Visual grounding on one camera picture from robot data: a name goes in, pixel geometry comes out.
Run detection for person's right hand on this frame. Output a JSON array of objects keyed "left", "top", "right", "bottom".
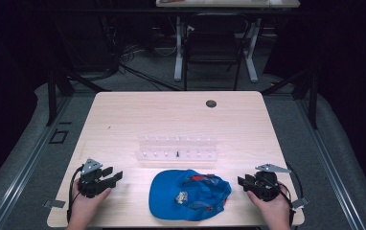
[{"left": 246, "top": 181, "right": 292, "bottom": 230}]

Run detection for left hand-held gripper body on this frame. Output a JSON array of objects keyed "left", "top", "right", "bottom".
[{"left": 77, "top": 158, "right": 115, "bottom": 199}]

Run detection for black metal stand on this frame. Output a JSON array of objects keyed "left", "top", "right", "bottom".
[
  {"left": 261, "top": 65, "right": 320, "bottom": 130},
  {"left": 45, "top": 65, "right": 112, "bottom": 127}
]

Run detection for black chair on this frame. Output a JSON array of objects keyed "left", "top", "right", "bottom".
[{"left": 182, "top": 12, "right": 250, "bottom": 92}]

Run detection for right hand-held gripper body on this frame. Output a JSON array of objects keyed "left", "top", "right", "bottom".
[{"left": 243, "top": 163, "right": 292, "bottom": 202}]

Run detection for person's left hand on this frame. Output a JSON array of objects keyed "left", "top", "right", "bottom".
[{"left": 65, "top": 178, "right": 112, "bottom": 230}]

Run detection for black floor cables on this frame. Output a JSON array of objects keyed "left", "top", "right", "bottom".
[{"left": 107, "top": 44, "right": 182, "bottom": 92}]

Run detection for clear acrylic peg rack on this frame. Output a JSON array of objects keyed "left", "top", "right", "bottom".
[{"left": 134, "top": 135, "right": 219, "bottom": 162}]

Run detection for grey tape tab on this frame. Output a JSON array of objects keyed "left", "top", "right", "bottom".
[
  {"left": 42, "top": 198, "right": 67, "bottom": 210},
  {"left": 290, "top": 196, "right": 310, "bottom": 211}
]

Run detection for white-legged desk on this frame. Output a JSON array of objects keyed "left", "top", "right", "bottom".
[{"left": 155, "top": 0, "right": 302, "bottom": 84}]

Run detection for blue baseball cap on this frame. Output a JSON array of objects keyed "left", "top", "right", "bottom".
[{"left": 148, "top": 169, "right": 233, "bottom": 222}]

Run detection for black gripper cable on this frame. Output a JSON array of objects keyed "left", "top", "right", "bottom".
[
  {"left": 278, "top": 163, "right": 304, "bottom": 226},
  {"left": 66, "top": 165, "right": 85, "bottom": 224}
]

